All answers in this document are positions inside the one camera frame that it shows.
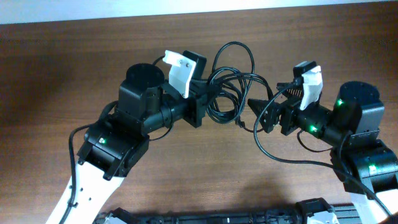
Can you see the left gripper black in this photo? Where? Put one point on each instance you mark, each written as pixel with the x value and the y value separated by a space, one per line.
pixel 196 101

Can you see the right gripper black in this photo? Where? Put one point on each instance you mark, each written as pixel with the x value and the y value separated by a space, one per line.
pixel 290 107

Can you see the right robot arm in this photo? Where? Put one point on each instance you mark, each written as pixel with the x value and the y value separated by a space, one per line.
pixel 362 162

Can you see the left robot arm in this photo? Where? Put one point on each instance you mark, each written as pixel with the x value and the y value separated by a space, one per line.
pixel 120 137

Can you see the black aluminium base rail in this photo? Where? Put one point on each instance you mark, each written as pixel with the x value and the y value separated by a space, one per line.
pixel 308 211

